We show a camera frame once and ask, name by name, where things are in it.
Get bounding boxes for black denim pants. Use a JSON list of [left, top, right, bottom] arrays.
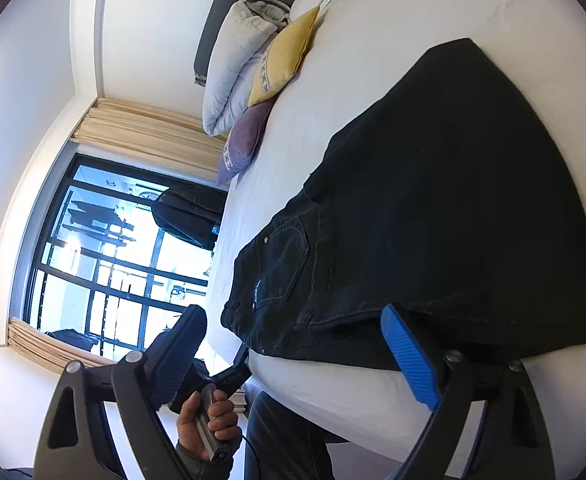
[[221, 39, 586, 370]]

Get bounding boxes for left hand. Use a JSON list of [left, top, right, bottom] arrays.
[[177, 384, 242, 464]]

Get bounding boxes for person's dark trouser legs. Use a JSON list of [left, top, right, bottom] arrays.
[[244, 392, 343, 480]]

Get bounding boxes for black bag near window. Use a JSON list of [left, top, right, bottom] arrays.
[[151, 182, 227, 252]]

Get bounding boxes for beige curtain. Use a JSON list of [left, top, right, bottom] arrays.
[[8, 98, 223, 368]]

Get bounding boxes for purple cushion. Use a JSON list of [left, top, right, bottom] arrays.
[[217, 96, 277, 184]]

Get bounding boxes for yellow cushion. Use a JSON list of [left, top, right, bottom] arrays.
[[247, 6, 320, 107]]

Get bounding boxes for white folded duvet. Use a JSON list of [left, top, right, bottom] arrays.
[[202, 0, 290, 136]]

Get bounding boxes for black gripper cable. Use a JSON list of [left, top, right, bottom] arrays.
[[237, 433, 259, 480]]

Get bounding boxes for window with black frame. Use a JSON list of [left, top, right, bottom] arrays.
[[10, 154, 213, 360]]

